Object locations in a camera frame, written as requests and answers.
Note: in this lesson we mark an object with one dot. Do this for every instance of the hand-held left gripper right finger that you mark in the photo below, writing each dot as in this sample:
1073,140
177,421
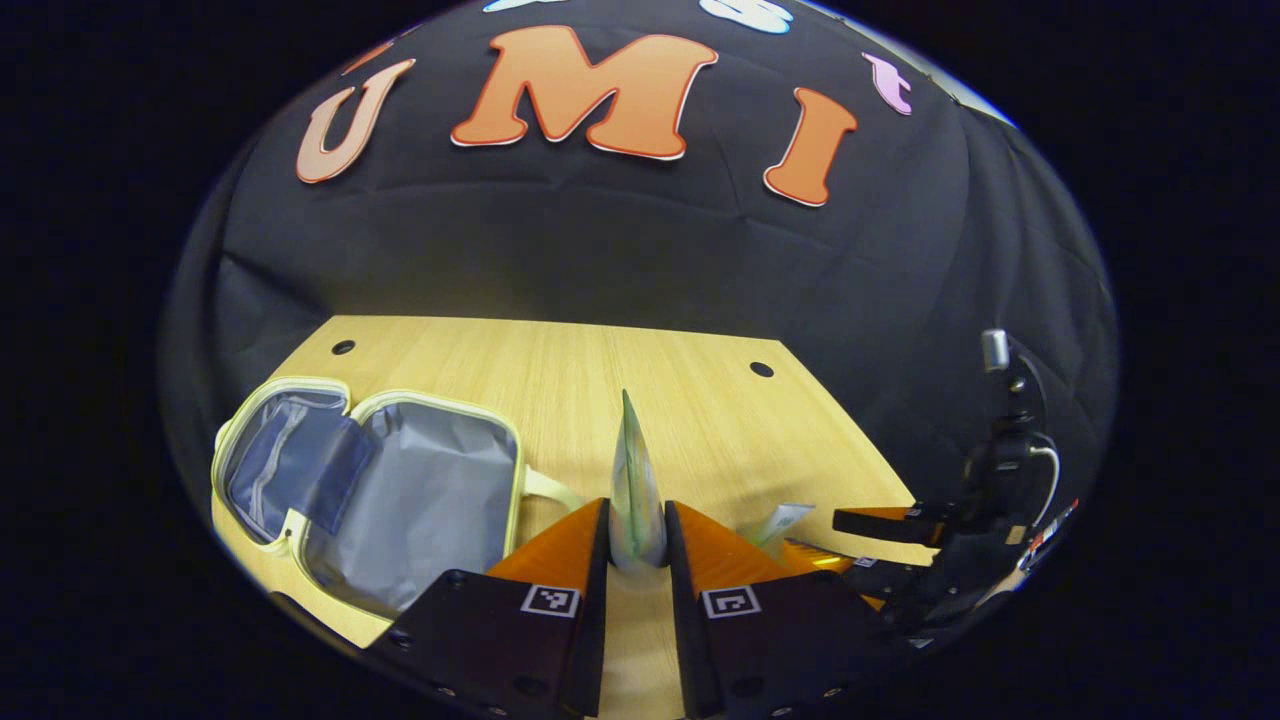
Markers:
685,640

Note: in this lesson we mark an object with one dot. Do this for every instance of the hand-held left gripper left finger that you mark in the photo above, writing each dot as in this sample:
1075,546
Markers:
585,640

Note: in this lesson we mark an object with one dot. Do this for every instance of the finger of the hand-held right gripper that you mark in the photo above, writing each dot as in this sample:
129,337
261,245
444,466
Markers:
890,522
880,578

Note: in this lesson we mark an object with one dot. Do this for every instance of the small white green-capped tube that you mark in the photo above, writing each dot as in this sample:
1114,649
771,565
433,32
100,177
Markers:
778,522

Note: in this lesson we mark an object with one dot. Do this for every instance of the green and white cream tube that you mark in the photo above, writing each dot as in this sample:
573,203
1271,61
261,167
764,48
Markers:
637,500

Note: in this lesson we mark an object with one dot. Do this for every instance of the pale yellow small suitcase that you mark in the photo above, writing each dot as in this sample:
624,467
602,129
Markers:
420,500

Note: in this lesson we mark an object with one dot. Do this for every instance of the black backdrop cloth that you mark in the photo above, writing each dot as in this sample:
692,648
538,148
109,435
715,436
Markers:
600,250

